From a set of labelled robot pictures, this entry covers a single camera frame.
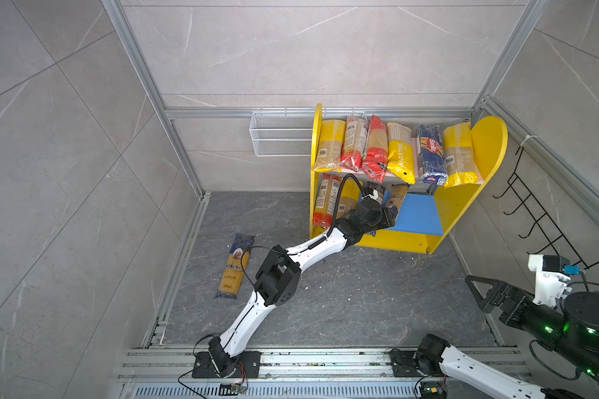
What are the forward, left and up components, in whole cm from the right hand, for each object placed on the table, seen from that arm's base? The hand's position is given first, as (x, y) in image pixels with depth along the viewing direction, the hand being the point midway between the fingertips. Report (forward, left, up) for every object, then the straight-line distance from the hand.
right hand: (476, 281), depth 52 cm
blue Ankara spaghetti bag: (+22, +63, -34) cm, 75 cm away
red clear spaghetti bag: (+43, +28, -19) cm, 54 cm away
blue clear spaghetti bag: (+50, +9, -21) cm, 55 cm away
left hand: (+33, +4, -15) cm, 36 cm away
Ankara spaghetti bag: (+43, +1, -18) cm, 47 cm away
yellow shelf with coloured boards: (+38, -12, -24) cm, 47 cm away
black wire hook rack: (+19, -29, -6) cm, 36 cm away
